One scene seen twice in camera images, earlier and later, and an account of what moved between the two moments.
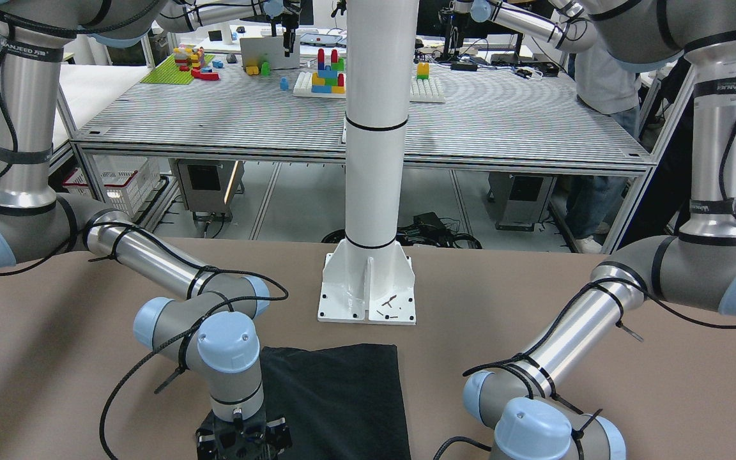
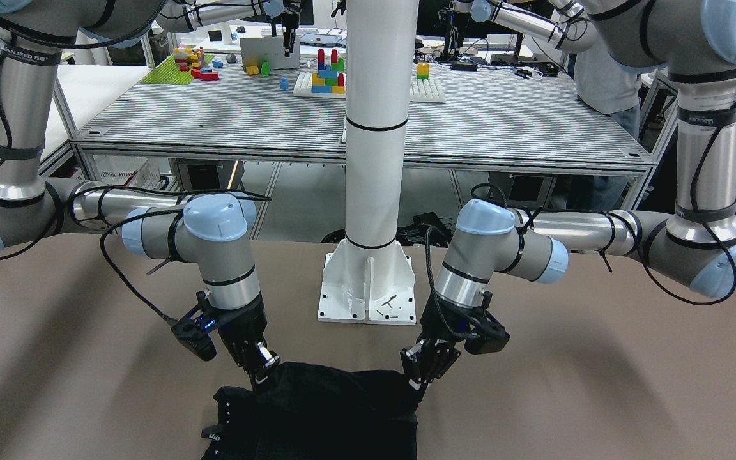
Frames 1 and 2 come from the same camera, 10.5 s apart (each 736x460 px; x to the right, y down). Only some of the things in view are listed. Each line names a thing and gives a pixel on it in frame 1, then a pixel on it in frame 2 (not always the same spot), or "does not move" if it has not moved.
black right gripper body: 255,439 → 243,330
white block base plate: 303,87 does not move
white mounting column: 369,279 does not move
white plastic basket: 126,182 does not move
